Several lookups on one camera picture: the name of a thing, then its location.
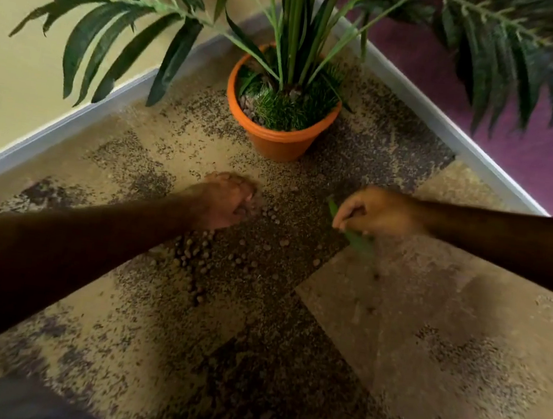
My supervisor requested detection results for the person's left hand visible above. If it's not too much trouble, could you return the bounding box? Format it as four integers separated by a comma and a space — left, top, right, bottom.
180, 167, 262, 238

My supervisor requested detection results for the person's right hand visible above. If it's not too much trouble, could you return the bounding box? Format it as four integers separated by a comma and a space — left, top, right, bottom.
331, 181, 428, 243

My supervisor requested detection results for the long green leaf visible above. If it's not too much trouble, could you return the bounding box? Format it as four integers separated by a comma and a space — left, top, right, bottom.
320, 196, 383, 261

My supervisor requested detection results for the brown pebbles pile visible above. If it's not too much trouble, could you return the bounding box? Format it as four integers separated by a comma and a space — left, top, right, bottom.
165, 191, 338, 324

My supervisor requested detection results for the green artificial palm plant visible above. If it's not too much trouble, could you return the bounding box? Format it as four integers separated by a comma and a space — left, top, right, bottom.
0, 0, 553, 193

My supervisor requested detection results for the person's left forearm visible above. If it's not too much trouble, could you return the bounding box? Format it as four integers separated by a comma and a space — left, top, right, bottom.
0, 174, 205, 398

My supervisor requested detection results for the person's right forearm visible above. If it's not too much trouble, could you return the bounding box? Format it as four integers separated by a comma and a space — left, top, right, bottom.
406, 198, 553, 303

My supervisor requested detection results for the person's left jeans leg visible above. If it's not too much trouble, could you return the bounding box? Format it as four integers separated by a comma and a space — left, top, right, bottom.
0, 376, 123, 419

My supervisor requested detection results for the white baseboard under purple wall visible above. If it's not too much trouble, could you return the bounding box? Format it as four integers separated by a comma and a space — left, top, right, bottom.
296, 0, 553, 217

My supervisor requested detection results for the white baseboard under yellow wall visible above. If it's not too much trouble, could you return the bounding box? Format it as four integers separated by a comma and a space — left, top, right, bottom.
0, 0, 276, 227

